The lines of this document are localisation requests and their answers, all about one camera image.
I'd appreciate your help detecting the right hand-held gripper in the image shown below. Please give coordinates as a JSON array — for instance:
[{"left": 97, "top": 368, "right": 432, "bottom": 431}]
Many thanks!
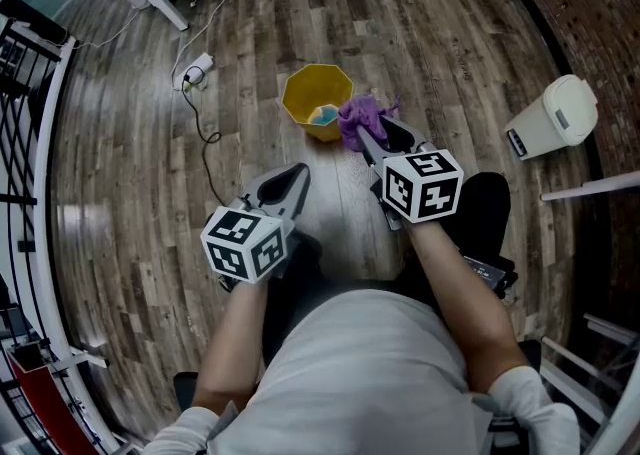
[{"left": 355, "top": 114, "right": 465, "bottom": 233}]

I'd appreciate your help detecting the white power cable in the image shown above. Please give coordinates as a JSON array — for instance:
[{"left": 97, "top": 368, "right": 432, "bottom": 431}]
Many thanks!
[{"left": 171, "top": 0, "right": 261, "bottom": 89}]

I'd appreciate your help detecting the purple cloth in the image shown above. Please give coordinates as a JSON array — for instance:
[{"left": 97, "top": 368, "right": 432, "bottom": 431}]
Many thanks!
[{"left": 337, "top": 94, "right": 404, "bottom": 153}]

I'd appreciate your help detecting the black power cable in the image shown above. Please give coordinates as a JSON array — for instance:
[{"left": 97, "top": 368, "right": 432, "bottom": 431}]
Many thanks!
[{"left": 180, "top": 65, "right": 229, "bottom": 209}]

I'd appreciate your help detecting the yellow plastic bucket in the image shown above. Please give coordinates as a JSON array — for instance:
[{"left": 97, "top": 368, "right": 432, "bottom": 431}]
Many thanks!
[{"left": 280, "top": 62, "right": 355, "bottom": 142}]

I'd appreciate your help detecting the thin white cable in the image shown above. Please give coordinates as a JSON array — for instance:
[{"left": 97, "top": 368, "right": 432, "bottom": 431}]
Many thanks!
[{"left": 64, "top": 7, "right": 141, "bottom": 49}]

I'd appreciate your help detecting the white power strip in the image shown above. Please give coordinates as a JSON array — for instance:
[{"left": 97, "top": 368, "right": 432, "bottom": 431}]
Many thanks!
[{"left": 180, "top": 52, "right": 215, "bottom": 92}]

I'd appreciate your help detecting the black metal railing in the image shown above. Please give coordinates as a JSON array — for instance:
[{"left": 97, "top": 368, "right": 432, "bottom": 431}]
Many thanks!
[{"left": 0, "top": 17, "right": 76, "bottom": 455}]

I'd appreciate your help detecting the blue crumpled wad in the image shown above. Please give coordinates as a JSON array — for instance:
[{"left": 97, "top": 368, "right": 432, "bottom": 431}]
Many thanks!
[{"left": 307, "top": 103, "right": 341, "bottom": 128}]

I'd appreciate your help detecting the person's white shirt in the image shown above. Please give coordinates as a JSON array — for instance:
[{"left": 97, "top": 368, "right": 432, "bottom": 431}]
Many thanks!
[{"left": 144, "top": 288, "right": 581, "bottom": 455}]

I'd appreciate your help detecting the black smartphone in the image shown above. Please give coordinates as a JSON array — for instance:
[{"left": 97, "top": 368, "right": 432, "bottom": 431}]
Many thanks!
[{"left": 464, "top": 256, "right": 516, "bottom": 299}]

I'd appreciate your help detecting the person's right leg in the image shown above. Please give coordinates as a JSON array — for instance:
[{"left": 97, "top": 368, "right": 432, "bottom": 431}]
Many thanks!
[{"left": 444, "top": 171, "right": 512, "bottom": 264}]

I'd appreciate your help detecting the person's right forearm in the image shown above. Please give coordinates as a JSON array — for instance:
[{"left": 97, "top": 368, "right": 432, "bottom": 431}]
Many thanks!
[{"left": 407, "top": 220, "right": 531, "bottom": 392}]

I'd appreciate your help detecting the tall black column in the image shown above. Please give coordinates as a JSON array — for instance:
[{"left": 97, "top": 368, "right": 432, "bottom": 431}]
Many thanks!
[{"left": 0, "top": 0, "right": 69, "bottom": 44}]

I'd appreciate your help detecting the white metal frame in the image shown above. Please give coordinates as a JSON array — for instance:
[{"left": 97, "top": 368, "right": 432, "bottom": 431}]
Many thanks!
[{"left": 49, "top": 342, "right": 109, "bottom": 370}]

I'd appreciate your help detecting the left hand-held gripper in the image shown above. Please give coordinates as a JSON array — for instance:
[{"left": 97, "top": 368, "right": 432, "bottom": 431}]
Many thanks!
[{"left": 199, "top": 161, "right": 312, "bottom": 289}]

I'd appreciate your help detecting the cream pedal bin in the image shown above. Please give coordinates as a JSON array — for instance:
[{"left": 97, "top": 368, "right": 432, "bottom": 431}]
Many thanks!
[{"left": 503, "top": 74, "right": 600, "bottom": 163}]

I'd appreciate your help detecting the person's left forearm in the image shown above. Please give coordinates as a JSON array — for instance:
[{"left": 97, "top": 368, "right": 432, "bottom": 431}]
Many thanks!
[{"left": 192, "top": 275, "right": 271, "bottom": 412}]

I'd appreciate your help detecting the red board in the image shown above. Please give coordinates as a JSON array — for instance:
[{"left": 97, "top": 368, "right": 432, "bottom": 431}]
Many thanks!
[{"left": 9, "top": 357, "right": 86, "bottom": 455}]

